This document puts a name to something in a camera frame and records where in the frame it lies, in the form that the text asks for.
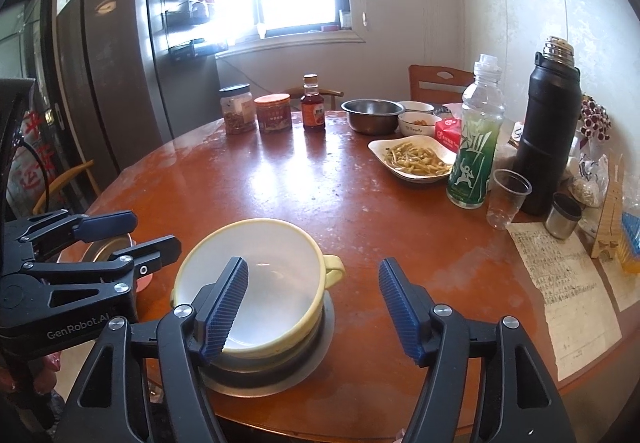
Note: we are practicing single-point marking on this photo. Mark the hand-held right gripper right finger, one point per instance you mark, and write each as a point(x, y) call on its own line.
point(400, 318)

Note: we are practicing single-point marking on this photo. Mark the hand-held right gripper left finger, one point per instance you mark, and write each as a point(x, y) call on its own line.
point(227, 318)

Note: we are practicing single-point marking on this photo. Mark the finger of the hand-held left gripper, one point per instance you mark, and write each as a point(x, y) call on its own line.
point(107, 224)
point(160, 250)

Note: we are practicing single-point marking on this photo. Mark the round steel plate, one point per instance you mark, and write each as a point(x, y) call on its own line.
point(260, 387)

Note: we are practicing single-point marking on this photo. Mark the yellow wooden chair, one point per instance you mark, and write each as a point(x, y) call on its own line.
point(65, 178)

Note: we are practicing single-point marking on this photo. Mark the white sack with red print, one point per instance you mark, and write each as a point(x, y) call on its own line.
point(30, 173)

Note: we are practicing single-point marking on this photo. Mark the white rectangular plate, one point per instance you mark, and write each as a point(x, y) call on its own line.
point(415, 176)

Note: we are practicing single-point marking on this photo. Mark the grey refrigerator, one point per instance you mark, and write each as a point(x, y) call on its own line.
point(120, 73)

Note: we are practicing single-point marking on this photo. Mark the clear plastic cup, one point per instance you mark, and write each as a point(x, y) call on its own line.
point(507, 203)

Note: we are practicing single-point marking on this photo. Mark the clear jar with black lid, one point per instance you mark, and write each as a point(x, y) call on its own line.
point(239, 113)

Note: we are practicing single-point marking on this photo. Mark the bean sprout food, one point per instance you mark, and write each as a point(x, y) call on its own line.
point(417, 155)

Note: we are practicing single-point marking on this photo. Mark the handwritten paper sheet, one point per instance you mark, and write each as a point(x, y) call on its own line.
point(625, 288)
point(565, 283)

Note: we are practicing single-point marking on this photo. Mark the green label plastic bottle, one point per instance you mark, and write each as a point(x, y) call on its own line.
point(472, 163)

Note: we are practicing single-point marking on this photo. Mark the jar with orange lid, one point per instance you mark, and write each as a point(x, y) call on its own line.
point(274, 115)

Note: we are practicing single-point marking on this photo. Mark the red carton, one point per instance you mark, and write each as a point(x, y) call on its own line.
point(447, 135)

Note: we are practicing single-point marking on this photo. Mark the small steel cup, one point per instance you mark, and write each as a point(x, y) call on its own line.
point(562, 220)

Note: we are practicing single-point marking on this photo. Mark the white printed bowl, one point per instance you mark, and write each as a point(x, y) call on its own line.
point(417, 128)

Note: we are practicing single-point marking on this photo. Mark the large steel basin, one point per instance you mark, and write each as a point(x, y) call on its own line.
point(372, 120)

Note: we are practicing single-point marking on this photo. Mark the amber honey bottle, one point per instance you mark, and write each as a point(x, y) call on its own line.
point(313, 113)

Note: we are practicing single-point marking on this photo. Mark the plain white bowl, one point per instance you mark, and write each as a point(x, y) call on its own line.
point(417, 106)

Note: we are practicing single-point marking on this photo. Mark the light wooden box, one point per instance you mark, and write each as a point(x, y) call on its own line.
point(607, 223)

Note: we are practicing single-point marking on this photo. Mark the curved back wooden chair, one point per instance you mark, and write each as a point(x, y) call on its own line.
point(330, 93)

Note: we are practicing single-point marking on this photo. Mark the black thermos flask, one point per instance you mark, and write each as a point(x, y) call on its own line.
point(545, 133)

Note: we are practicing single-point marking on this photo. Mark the clear plastic bag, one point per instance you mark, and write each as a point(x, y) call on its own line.
point(592, 183)

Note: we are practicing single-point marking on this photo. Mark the wooden chair with cutout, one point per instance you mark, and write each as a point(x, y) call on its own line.
point(425, 78)

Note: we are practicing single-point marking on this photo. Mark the blue plastic item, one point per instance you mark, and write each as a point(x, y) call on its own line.
point(631, 238)

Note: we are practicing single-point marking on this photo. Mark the red white beaded decoration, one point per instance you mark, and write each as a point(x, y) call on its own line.
point(595, 118)

